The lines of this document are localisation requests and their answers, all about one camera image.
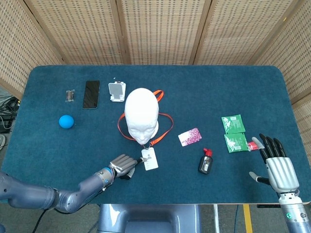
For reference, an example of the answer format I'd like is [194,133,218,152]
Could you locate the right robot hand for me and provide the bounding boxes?
[248,133,300,194]

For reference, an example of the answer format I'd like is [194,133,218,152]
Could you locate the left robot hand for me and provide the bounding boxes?
[108,154,148,180]

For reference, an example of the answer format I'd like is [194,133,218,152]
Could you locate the white badge holder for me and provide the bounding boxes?
[141,148,159,171]

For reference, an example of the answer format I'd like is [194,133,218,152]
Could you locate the orange lanyard strap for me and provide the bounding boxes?
[118,90,174,149]

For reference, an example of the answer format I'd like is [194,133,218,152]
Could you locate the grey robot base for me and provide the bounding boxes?
[97,203,202,233]

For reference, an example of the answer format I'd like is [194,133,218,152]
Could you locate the white mannequin head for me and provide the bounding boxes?
[124,87,160,146]

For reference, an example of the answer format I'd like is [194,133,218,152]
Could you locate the blue felt table cover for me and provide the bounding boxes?
[0,65,311,205]

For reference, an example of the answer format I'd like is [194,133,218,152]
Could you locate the green sachet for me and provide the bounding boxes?
[221,114,246,134]
[224,133,249,153]

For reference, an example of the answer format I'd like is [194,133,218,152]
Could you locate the blue ball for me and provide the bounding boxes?
[58,115,75,129]

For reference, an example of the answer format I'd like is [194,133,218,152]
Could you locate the pink patterned card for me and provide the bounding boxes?
[177,128,203,147]

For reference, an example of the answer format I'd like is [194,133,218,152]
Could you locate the white phone stand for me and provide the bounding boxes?
[108,77,126,103]

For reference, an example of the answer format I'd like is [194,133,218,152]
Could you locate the black bottle red cap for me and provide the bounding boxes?
[198,147,214,175]

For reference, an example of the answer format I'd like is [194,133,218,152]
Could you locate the black smartphone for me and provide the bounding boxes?
[82,80,101,110]

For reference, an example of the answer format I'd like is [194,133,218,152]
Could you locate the white table leg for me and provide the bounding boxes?
[213,204,221,233]

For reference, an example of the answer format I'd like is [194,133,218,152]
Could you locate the woven bamboo folding screen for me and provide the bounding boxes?
[0,0,311,146]

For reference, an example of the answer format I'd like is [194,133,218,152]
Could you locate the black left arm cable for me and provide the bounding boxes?
[31,209,48,233]

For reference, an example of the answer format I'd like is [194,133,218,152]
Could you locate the black floor cable tangle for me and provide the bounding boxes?
[0,96,20,133]

